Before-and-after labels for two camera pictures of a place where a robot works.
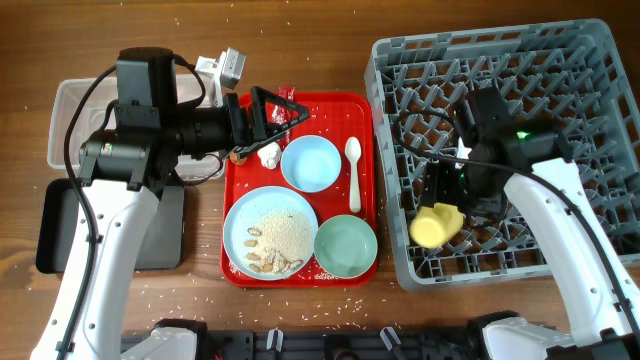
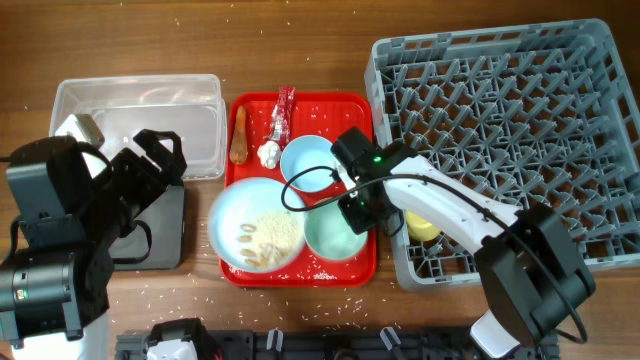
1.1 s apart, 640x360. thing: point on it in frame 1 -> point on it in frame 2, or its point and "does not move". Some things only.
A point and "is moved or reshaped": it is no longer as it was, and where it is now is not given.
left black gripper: x=259 y=121 -> x=152 y=182
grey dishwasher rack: x=567 y=72 does not move
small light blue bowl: x=311 y=163 does not move
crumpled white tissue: x=269 y=155 does not move
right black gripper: x=447 y=185 -> x=353 y=215
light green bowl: x=345 y=246 is moved or reshaped
